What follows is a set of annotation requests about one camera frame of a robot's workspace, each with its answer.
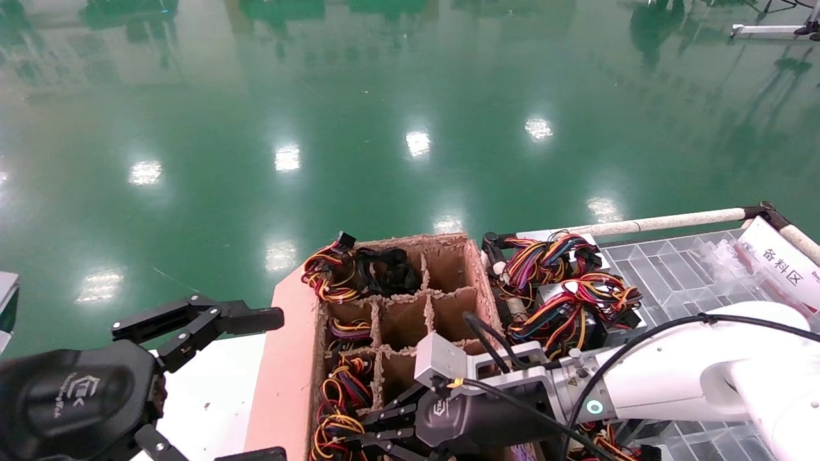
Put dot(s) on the white metal floor frame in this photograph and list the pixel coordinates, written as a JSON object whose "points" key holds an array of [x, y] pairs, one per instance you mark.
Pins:
{"points": [[762, 30]]}

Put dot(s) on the white board with dark edge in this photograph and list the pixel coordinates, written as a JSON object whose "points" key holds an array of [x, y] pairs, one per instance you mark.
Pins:
{"points": [[6, 288]]}

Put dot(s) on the clear plastic compartment tray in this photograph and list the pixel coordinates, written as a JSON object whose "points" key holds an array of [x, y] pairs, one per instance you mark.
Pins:
{"points": [[672, 282]]}

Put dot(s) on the black rail corner joint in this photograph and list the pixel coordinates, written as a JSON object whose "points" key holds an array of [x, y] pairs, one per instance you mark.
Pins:
{"points": [[490, 246], [765, 210]]}

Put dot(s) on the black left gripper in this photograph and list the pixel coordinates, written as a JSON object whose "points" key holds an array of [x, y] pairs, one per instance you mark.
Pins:
{"points": [[70, 403]]}

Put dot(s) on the brown cardboard divider box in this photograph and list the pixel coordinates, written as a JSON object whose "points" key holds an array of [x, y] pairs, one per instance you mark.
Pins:
{"points": [[448, 307]]}

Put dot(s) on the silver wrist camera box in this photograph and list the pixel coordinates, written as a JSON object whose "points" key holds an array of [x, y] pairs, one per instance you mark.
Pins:
{"points": [[442, 358]]}

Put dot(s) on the clear plastic bag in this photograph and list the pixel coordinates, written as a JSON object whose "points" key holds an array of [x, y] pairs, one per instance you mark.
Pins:
{"points": [[724, 256]]}

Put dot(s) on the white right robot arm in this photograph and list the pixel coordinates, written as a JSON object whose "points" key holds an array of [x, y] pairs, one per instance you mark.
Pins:
{"points": [[672, 371]]}

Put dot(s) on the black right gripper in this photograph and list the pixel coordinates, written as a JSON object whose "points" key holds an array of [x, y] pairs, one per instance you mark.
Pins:
{"points": [[493, 413]]}

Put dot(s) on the white sign with Chinese text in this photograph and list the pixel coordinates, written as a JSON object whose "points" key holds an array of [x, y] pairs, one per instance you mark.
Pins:
{"points": [[781, 262]]}

